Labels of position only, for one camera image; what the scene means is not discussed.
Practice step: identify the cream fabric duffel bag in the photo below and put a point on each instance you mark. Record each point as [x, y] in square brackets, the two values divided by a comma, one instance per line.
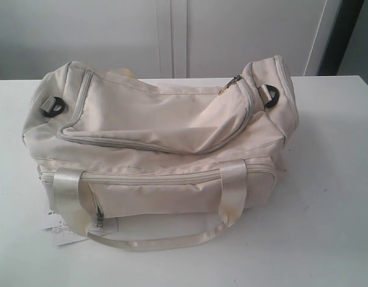
[108, 145]

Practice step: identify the white Tonlion hang tag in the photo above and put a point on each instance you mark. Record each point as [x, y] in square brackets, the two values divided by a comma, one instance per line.
[50, 219]

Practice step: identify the white rear hang tag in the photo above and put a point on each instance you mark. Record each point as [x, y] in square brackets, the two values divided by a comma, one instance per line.
[62, 237]

